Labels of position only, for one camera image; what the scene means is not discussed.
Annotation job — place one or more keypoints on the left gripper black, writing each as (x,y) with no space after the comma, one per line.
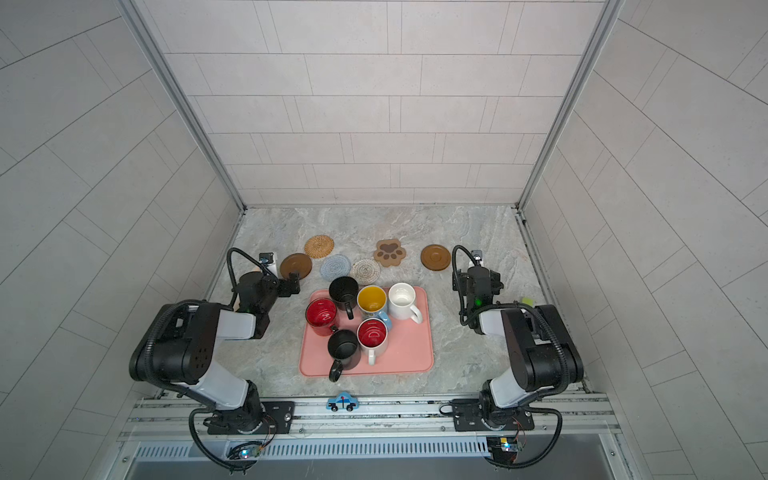
(287,284)

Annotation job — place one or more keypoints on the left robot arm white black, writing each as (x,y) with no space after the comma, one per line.
(177,351)

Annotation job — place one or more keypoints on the white mug red inside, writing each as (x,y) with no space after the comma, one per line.
(373,337)

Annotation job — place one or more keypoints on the blue toy car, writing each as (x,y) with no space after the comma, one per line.
(343,401)

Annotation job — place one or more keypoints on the circuit board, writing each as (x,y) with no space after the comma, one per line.
(503,450)
(248,451)

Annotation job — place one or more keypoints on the red mug left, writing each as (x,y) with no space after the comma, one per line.
(321,317)

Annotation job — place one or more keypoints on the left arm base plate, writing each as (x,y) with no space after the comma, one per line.
(270,417)

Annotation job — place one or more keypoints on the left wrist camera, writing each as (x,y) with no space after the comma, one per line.
(267,260)

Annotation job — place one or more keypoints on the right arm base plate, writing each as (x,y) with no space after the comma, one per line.
(474,415)

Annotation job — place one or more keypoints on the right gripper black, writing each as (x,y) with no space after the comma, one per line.
(472,279)

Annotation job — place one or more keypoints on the multicolour woven round coaster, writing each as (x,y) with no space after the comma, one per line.
(365,271)

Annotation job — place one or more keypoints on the dark brown wooden coaster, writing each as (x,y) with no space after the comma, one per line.
(296,263)

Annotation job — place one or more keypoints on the right circuit board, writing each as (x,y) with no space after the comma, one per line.
(503,450)

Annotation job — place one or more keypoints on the left circuit board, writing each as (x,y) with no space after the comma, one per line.
(248,451)

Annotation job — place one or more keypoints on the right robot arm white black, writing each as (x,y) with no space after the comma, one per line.
(543,359)

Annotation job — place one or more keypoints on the black mug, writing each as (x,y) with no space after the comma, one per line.
(344,348)
(343,291)

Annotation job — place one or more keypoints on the black mug rear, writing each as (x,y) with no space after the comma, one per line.
(343,291)

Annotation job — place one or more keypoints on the black mug front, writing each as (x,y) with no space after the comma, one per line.
(344,348)

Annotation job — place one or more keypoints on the paw shaped cork coaster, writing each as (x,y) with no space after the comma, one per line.
(389,252)

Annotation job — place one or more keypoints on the grey-blue woven round coaster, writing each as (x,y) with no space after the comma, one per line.
(335,266)

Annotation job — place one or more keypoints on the ventilation grille strip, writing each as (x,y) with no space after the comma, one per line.
(328,448)

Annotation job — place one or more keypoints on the pink rectangular tray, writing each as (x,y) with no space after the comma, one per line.
(410,349)

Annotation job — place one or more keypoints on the yellow inside mug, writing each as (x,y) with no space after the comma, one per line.
(373,303)

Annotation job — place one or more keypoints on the woven rattan round coaster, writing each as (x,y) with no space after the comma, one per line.
(319,246)

